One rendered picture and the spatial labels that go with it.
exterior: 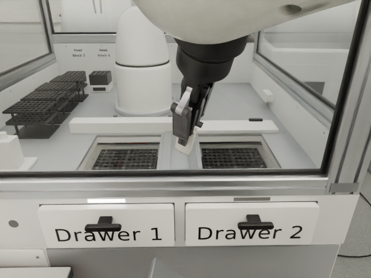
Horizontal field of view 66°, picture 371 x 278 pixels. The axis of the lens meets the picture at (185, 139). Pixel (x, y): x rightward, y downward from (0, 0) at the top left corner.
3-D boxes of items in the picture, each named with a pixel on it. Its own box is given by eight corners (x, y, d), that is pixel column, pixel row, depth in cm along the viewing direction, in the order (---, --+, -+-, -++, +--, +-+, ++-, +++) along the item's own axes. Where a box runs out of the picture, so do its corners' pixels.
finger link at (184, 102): (207, 73, 38) (190, 95, 35) (200, 101, 42) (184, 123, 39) (191, 65, 39) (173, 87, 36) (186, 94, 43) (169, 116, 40)
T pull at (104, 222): (121, 232, 59) (120, 226, 58) (84, 232, 59) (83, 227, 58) (123, 219, 62) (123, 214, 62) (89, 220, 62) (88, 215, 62)
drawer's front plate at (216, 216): (311, 244, 67) (321, 206, 62) (185, 246, 66) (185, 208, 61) (307, 238, 68) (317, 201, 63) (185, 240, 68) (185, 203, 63)
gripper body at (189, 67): (196, 16, 39) (186, 70, 47) (165, 46, 34) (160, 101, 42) (246, 37, 38) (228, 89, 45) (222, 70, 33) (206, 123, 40)
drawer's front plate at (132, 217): (174, 246, 66) (173, 208, 61) (47, 247, 66) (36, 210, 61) (174, 240, 68) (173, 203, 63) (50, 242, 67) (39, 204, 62)
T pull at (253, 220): (274, 230, 60) (274, 225, 59) (237, 230, 59) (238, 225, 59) (269, 218, 63) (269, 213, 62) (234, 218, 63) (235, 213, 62)
